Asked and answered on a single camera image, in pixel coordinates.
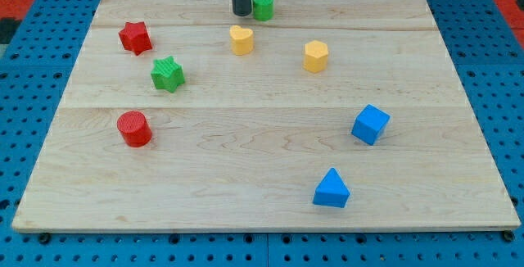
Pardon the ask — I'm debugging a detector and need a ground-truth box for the yellow hexagon block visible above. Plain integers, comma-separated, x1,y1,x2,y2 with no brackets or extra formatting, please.
303,40,329,73

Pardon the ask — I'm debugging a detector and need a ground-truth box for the light wooden board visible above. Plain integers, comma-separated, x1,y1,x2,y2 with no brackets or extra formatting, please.
12,0,521,233

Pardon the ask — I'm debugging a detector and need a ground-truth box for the yellow heart block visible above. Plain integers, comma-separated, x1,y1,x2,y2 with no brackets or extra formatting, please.
229,25,254,56

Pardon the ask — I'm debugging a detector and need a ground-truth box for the blue triangle block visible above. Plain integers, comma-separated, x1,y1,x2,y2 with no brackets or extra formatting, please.
313,168,350,208

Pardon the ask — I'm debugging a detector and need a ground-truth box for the green star block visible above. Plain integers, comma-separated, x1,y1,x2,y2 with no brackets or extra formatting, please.
151,56,185,93

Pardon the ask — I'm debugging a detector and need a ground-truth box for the blue cube block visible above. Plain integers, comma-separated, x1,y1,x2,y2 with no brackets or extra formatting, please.
351,104,391,146

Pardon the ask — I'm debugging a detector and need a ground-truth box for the green cylinder block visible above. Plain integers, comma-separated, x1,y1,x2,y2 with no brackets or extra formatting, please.
252,0,274,21

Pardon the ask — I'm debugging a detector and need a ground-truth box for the red cylinder block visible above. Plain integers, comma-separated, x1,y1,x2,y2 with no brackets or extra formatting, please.
116,111,152,147

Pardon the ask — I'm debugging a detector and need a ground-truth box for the red star block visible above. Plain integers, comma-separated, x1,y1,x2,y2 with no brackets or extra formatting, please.
119,21,153,56

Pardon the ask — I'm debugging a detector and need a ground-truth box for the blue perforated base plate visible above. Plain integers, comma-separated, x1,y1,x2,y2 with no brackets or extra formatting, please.
1,0,523,266

